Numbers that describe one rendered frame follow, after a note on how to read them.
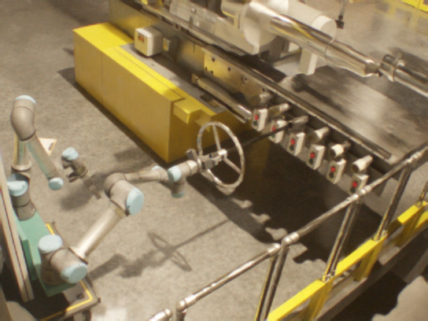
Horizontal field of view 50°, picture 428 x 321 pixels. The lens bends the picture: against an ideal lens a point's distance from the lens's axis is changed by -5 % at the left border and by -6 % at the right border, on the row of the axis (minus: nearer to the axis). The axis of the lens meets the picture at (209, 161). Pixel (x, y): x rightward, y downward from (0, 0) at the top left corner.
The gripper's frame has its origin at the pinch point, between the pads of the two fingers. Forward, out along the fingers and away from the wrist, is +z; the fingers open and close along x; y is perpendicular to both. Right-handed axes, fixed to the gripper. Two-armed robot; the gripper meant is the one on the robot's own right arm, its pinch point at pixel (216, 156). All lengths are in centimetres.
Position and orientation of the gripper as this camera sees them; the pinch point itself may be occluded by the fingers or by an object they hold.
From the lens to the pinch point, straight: 266.0
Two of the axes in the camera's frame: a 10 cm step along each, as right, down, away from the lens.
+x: 6.1, 1.0, -7.9
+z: 7.7, -3.3, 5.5
